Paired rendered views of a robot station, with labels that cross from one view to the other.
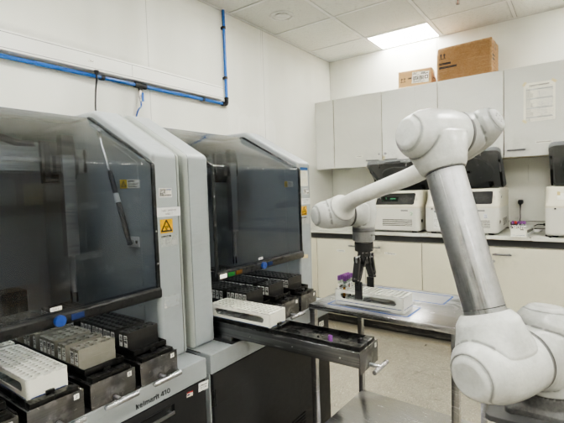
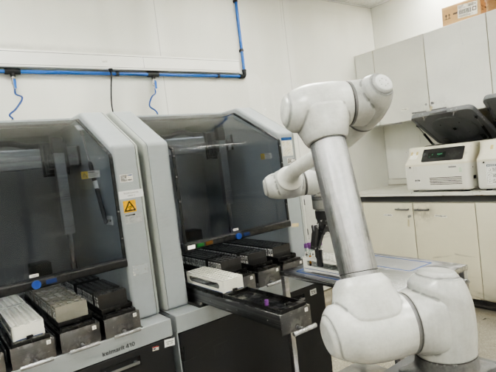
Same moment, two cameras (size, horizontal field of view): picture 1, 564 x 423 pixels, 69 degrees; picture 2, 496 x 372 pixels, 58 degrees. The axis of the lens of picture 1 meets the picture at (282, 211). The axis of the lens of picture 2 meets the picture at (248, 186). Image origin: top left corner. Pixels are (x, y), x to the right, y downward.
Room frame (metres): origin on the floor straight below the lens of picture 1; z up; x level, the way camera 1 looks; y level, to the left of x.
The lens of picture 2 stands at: (-0.16, -0.60, 1.31)
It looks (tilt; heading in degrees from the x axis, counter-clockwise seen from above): 3 degrees down; 18
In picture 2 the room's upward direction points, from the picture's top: 7 degrees counter-clockwise
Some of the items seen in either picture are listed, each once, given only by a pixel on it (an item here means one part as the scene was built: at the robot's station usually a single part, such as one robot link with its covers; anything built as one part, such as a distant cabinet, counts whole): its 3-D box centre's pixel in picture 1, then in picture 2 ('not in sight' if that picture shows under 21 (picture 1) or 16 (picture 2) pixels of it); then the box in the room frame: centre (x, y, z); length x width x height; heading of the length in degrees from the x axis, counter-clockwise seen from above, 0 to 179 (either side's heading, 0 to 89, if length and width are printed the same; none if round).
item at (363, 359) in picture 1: (285, 335); (240, 300); (1.44, 0.00, 0.78); 0.73 x 0.14 x 0.09; 54
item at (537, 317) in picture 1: (544, 346); (437, 311); (1.06, -0.68, 0.87); 0.18 x 0.16 x 0.22; 119
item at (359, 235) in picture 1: (363, 234); (322, 202); (1.66, -0.33, 1.11); 0.09 x 0.09 x 0.06
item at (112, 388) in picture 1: (56, 360); (57, 317); (1.29, 0.74, 0.78); 0.73 x 0.14 x 0.09; 54
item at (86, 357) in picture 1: (96, 353); (71, 311); (1.15, 0.55, 0.85); 0.12 x 0.02 x 0.06; 145
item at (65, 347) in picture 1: (83, 348); (66, 307); (1.19, 0.60, 0.85); 0.12 x 0.02 x 0.06; 144
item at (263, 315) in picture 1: (247, 313); (213, 280); (1.55, 0.15, 0.83); 0.30 x 0.10 x 0.06; 54
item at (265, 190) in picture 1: (221, 196); (206, 173); (1.93, 0.28, 1.28); 0.61 x 0.51 x 0.63; 144
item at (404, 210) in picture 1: (400, 194); (454, 147); (3.84, -1.12, 1.22); 0.62 x 0.56 x 0.64; 142
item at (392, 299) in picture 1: (372, 297); (336, 265); (1.64, -0.36, 0.85); 0.30 x 0.10 x 0.06; 52
